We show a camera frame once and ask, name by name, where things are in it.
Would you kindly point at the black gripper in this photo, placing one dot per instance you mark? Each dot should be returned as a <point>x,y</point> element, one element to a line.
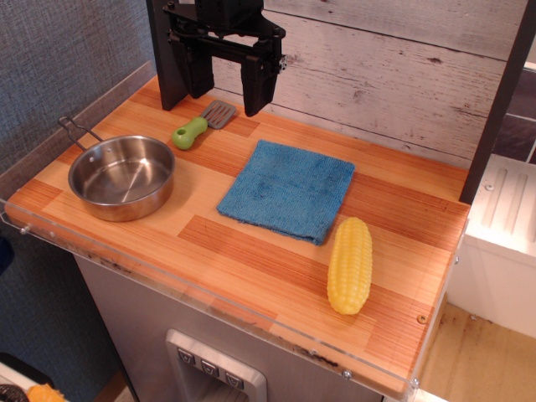
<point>235,31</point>

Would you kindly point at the yellow plastic corn cob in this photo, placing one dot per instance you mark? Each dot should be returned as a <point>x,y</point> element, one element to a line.
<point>349,275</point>

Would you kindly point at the blue cloth napkin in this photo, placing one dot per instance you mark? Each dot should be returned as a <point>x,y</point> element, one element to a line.
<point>291,191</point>

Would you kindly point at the stainless steel pan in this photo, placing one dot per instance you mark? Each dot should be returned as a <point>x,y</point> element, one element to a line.
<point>119,179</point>

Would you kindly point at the clear acrylic edge guard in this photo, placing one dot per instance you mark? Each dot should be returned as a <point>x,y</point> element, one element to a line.
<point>276,287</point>

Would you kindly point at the grey toy fridge cabinet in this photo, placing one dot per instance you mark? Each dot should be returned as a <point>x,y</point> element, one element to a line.
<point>138,317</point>

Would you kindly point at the silver dispenser button panel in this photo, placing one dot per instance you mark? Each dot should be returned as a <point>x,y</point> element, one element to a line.
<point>206,374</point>

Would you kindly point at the white toy sink unit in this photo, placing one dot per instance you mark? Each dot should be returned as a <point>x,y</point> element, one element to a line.
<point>494,273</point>

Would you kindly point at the orange object bottom left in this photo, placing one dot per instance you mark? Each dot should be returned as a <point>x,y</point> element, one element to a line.
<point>44,393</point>

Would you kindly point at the green handled grey spatula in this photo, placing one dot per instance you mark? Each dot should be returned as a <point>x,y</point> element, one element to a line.
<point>216,116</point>

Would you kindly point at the dark vertical post left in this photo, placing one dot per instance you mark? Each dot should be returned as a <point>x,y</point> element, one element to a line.
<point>172,88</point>

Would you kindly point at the dark vertical post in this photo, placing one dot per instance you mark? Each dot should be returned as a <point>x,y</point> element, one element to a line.
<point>172,88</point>
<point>507,86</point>

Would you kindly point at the dark vertical post right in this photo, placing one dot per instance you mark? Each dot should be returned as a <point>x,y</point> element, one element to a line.
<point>507,86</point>

